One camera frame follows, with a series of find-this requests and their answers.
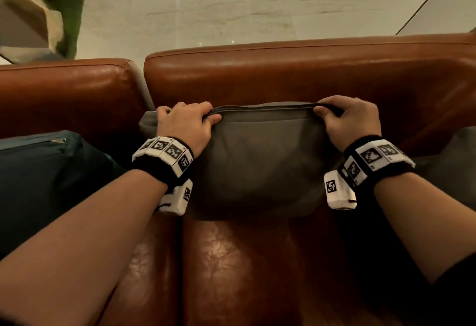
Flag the grey cushion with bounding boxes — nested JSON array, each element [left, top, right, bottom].
[[138, 101, 345, 222], [407, 125, 476, 213]]

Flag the brown leather sofa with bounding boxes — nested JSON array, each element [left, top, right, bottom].
[[143, 31, 476, 326], [0, 58, 183, 326]]

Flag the person's left hand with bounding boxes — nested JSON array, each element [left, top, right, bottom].
[[155, 101, 223, 160]]

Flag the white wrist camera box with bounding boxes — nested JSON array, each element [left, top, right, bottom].
[[323, 169, 358, 211], [158, 179, 194, 217]]

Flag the person's right hand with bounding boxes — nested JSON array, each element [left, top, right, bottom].
[[313, 94, 383, 153]]

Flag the teal cushion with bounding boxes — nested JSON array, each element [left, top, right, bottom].
[[0, 130, 127, 260]]

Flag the green plant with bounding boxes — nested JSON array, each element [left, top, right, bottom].
[[46, 0, 91, 61]]

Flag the person's right forearm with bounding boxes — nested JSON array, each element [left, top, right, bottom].
[[373, 172, 476, 285]]

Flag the beige angular planter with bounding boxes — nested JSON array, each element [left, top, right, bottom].
[[0, 0, 66, 64]]

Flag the black marker wristband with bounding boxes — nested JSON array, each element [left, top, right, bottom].
[[130, 136, 195, 189], [337, 135, 416, 189]]

